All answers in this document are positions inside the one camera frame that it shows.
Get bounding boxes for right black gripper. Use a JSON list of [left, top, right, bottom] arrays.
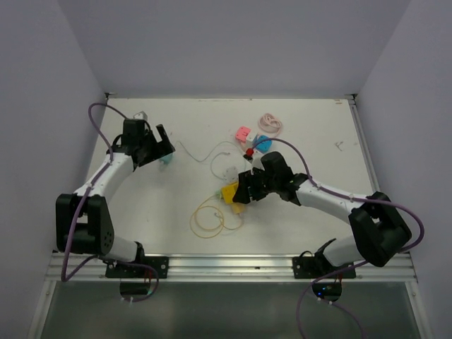
[[234, 167, 279, 204]]

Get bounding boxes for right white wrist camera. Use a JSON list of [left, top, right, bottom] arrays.
[[244, 148, 264, 170]]

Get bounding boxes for teal charger cable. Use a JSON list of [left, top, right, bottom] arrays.
[[176, 140, 248, 179]]

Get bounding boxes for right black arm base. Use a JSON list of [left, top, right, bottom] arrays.
[[292, 251, 354, 279]]

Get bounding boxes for blue socket cube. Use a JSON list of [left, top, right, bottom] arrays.
[[253, 135, 273, 153]]

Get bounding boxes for pink socket cube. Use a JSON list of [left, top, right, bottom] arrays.
[[235, 126, 251, 143]]

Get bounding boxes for yellow plug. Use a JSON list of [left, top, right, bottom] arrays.
[[231, 203, 246, 217]]

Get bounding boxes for aluminium front rail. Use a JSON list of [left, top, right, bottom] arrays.
[[44, 254, 417, 283]]

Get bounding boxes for white adapter plug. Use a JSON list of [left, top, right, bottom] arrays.
[[222, 166, 239, 184]]

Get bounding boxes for white adapter between cubes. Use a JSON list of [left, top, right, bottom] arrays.
[[246, 131, 258, 147]]

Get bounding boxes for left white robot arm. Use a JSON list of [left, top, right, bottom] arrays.
[[56, 119, 174, 278]]

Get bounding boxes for pink coiled cable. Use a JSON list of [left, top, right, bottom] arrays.
[[258, 112, 285, 134]]

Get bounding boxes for teal charger plug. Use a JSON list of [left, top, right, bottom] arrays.
[[158, 153, 174, 172]]

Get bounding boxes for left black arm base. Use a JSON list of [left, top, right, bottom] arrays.
[[105, 242, 170, 279]]

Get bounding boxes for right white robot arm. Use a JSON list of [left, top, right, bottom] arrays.
[[232, 152, 412, 278]]

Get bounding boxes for yellow socket cube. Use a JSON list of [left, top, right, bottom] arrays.
[[220, 182, 239, 204]]

